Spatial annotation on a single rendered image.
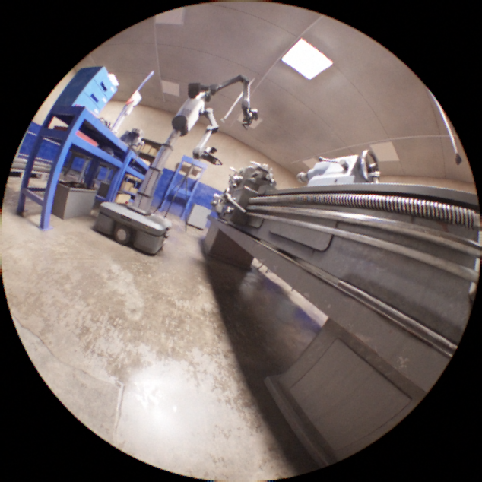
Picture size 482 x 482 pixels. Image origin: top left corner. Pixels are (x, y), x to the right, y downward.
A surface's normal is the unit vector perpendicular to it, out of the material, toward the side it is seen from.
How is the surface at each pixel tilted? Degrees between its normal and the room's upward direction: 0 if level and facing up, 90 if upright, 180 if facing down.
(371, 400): 90
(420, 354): 90
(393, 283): 90
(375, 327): 90
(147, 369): 0
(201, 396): 0
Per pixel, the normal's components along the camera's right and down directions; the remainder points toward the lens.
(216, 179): 0.31, 0.22
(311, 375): -0.86, -0.34
